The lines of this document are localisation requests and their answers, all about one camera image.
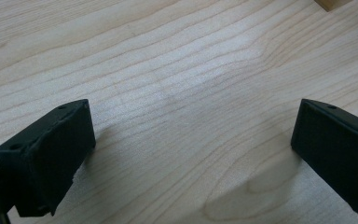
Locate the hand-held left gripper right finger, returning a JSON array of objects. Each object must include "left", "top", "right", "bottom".
[{"left": 290, "top": 98, "right": 358, "bottom": 216}]

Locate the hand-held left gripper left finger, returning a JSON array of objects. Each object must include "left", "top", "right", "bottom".
[{"left": 0, "top": 98, "right": 97, "bottom": 218}]

